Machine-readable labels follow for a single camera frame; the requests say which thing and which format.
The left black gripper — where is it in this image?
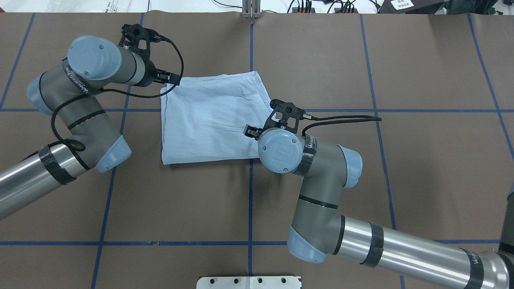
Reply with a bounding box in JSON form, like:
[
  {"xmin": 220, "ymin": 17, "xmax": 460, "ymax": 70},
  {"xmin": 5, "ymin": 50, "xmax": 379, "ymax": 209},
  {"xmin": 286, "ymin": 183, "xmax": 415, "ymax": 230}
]
[{"xmin": 140, "ymin": 60, "xmax": 181, "ymax": 87}]

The black relay box with wires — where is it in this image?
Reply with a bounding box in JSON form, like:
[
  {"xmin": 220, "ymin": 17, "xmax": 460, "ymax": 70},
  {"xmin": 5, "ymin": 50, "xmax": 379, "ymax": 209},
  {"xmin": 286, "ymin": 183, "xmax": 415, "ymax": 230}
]
[{"xmin": 288, "ymin": 0, "xmax": 315, "ymax": 14}]

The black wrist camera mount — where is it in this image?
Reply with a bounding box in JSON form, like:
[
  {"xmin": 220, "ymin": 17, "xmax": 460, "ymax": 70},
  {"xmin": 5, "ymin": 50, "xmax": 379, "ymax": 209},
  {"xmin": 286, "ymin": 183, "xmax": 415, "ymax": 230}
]
[
  {"xmin": 262, "ymin": 99, "xmax": 314, "ymax": 134},
  {"xmin": 118, "ymin": 24, "xmax": 169, "ymax": 61}
]

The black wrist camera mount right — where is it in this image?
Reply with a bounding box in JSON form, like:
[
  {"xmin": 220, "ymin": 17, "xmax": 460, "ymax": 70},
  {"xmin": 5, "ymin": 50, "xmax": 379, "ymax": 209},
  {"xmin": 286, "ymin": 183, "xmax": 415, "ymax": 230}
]
[{"xmin": 262, "ymin": 99, "xmax": 314, "ymax": 134}]

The aluminium frame post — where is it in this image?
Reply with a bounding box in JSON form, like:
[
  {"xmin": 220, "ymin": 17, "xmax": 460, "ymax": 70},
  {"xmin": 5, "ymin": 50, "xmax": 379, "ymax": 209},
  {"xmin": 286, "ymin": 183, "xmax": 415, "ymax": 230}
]
[{"xmin": 242, "ymin": 0, "xmax": 262, "ymax": 19}]

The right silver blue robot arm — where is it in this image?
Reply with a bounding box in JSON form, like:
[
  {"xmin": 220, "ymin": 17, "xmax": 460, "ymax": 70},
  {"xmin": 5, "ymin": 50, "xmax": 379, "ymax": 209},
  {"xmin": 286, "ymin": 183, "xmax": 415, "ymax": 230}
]
[{"xmin": 252, "ymin": 122, "xmax": 513, "ymax": 289}]

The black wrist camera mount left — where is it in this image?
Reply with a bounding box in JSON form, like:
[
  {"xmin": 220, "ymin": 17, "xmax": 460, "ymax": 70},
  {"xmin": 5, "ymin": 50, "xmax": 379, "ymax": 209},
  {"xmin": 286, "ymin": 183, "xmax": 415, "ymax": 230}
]
[{"xmin": 118, "ymin": 24, "xmax": 169, "ymax": 61}]

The light blue button shirt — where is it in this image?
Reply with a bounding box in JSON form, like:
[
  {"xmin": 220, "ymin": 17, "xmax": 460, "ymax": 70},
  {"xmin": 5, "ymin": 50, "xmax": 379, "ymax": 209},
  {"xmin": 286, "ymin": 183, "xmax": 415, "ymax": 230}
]
[{"xmin": 160, "ymin": 71, "xmax": 272, "ymax": 165}]

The black laptop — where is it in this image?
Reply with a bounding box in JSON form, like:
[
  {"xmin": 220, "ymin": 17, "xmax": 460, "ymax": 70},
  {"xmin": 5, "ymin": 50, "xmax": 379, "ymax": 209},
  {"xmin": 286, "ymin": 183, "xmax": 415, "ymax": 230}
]
[{"xmin": 375, "ymin": 0, "xmax": 513, "ymax": 15}]

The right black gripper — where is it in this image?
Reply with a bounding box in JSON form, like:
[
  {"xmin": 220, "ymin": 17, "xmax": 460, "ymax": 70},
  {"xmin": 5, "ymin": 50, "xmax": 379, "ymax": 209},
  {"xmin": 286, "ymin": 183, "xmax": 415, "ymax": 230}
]
[{"xmin": 243, "ymin": 124, "xmax": 273, "ymax": 140}]

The white camera mast with base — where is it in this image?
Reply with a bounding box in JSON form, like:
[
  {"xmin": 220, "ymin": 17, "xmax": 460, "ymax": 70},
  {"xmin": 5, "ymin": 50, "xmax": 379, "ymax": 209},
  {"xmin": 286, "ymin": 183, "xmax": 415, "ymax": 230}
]
[{"xmin": 196, "ymin": 276, "xmax": 303, "ymax": 289}]

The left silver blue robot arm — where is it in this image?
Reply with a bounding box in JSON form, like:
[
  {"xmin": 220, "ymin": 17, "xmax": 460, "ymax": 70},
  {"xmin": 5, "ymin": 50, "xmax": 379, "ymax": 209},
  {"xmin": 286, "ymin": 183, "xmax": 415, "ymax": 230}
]
[{"xmin": 1, "ymin": 35, "xmax": 185, "ymax": 219}]

